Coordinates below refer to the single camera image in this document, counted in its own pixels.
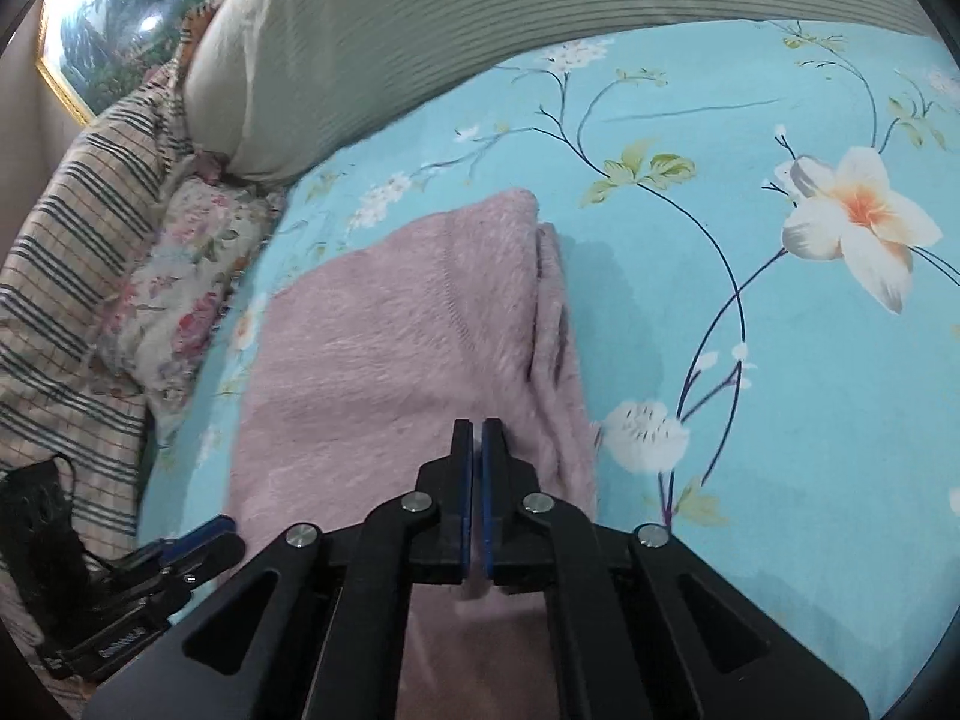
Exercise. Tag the floral print small pillow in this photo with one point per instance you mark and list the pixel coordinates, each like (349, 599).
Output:
(156, 332)

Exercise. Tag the plaid beige blanket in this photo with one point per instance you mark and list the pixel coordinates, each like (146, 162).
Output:
(72, 435)

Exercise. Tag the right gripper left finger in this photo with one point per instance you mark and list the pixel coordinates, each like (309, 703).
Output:
(314, 625)

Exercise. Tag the framed landscape painting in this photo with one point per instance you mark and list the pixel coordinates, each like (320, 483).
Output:
(93, 52)

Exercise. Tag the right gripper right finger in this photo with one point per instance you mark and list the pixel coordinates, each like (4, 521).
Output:
(640, 626)

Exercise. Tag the green striped pillow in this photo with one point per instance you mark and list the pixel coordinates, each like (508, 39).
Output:
(276, 85)

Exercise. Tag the mauve fleece sweater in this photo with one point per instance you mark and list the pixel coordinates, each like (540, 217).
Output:
(364, 365)

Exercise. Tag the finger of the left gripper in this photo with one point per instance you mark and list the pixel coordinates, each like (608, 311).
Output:
(194, 563)
(199, 532)

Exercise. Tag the turquoise floral bed sheet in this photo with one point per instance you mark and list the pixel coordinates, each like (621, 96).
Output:
(759, 226)

